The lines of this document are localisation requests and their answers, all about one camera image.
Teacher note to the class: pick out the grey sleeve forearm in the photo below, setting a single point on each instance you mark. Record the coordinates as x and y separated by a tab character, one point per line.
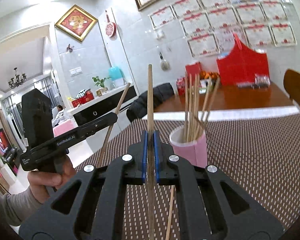
15	208

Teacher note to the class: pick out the potted green plant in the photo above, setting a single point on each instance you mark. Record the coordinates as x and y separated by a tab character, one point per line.
101	84

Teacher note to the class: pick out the dark brown wooden chopstick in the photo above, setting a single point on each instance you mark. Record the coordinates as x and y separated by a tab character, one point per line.
150	154

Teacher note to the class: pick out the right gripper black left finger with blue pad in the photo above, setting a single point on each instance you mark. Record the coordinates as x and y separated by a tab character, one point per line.
91	205

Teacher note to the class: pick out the chopsticks bundle in holder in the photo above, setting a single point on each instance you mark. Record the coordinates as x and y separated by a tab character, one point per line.
199	97

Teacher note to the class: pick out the black chandelier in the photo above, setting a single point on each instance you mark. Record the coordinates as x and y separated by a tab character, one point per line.
17	80

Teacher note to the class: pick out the teal humidifier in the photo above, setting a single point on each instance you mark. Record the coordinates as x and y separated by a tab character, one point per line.
117	77

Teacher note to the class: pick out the red gift bag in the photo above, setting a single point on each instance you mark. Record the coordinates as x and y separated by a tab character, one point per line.
242	65

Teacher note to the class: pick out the small red bag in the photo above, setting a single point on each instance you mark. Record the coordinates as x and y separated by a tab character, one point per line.
193	69

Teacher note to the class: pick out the brown wooden chair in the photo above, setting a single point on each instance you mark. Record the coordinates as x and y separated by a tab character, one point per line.
291	83

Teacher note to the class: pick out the white black sideboard cabinet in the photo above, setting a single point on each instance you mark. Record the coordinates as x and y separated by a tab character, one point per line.
97	107

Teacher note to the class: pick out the pink cylindrical utensil holder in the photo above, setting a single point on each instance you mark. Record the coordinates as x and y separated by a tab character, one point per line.
195	152

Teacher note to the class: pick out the person's left hand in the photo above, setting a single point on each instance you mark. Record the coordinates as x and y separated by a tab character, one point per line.
39	180

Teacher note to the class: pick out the brown polka dot tablecloth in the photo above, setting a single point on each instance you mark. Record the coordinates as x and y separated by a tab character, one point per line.
260	155

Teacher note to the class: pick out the red box on sideboard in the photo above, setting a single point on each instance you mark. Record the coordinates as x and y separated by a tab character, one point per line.
83	97

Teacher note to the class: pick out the red round wall ornament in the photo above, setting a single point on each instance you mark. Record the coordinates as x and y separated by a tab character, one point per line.
110	27

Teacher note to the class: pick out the red cola cans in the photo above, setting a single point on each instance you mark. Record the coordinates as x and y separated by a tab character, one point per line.
181	86

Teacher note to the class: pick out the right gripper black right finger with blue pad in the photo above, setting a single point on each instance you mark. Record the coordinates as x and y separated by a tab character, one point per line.
210	204

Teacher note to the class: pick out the gold framed red picture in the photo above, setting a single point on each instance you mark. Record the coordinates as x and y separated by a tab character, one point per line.
76	22

